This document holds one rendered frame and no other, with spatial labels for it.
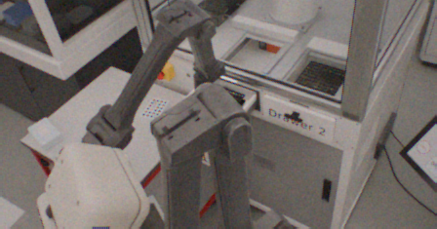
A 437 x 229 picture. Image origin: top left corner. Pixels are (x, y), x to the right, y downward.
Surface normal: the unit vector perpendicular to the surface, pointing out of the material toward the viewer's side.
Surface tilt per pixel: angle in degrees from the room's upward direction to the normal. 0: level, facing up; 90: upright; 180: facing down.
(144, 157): 0
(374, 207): 0
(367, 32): 90
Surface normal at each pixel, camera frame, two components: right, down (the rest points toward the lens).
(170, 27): -0.44, 0.19
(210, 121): -0.29, -0.61
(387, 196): -0.11, -0.73
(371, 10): -0.56, 0.61
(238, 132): 0.49, 0.56
